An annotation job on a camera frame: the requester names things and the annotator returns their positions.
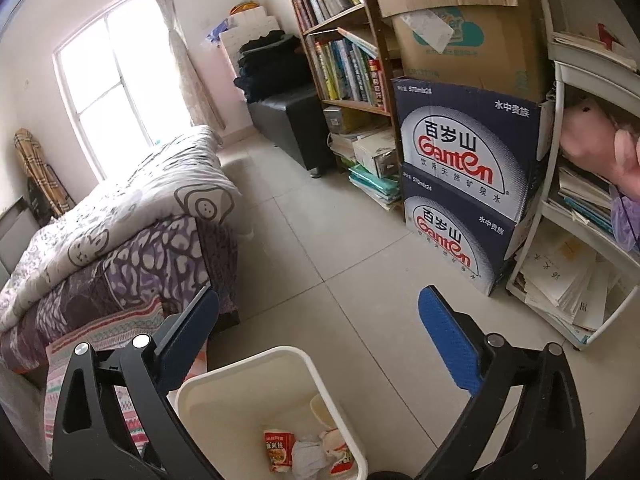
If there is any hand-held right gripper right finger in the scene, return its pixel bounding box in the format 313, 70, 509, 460
417, 286, 587, 480

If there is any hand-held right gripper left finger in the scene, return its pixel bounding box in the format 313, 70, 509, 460
49, 285, 223, 480

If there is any white plastic trash bin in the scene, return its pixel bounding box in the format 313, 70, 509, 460
174, 345, 369, 480

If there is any bed with purple patterned sheet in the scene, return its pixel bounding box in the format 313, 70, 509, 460
0, 125, 243, 391

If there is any striped patterned mat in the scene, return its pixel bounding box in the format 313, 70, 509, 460
44, 295, 211, 461

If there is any blue water bottle carton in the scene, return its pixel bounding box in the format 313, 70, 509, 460
400, 162, 521, 296
391, 77, 543, 223

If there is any stack of white papers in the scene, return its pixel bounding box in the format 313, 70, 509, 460
515, 235, 623, 346

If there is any beige plastic cup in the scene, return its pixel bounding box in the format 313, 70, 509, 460
309, 393, 336, 431

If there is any red snack packet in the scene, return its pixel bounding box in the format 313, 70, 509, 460
263, 430, 295, 472

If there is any white cartoon print quilt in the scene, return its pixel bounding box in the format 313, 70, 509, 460
0, 125, 243, 333

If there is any red and white wrapper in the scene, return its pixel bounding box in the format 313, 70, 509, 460
325, 430, 358, 480

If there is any crumpled white tissue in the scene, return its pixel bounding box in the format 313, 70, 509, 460
291, 437, 331, 480

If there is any grey padded headboard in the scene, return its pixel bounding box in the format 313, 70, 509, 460
0, 197, 38, 281

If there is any stack of flat books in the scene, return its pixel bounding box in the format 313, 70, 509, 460
547, 165, 616, 236

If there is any stack of books and boxes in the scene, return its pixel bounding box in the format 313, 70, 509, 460
324, 105, 403, 211

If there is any purple plastic bag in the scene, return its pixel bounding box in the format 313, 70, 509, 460
610, 195, 640, 253

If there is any plaid hanging garment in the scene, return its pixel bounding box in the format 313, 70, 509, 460
14, 128, 77, 218

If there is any black leather bench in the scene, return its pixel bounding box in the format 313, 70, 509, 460
248, 85, 335, 178

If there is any pink plush toy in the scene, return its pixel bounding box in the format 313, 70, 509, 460
559, 97, 640, 201

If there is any window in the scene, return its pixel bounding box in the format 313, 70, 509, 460
52, 0, 196, 181

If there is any pale curtain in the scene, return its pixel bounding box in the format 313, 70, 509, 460
145, 0, 226, 133

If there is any pile of dark clothes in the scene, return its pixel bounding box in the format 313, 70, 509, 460
234, 30, 317, 103

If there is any brown cardboard box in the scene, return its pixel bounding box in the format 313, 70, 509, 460
375, 0, 548, 103

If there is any row of colourful books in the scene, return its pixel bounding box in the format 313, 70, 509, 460
314, 27, 391, 111

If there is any white shelf unit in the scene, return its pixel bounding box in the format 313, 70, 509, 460
505, 0, 640, 352

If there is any pile of papers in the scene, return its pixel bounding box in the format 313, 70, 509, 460
550, 22, 640, 73

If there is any wooden bookshelf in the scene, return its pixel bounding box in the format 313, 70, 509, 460
277, 0, 406, 211

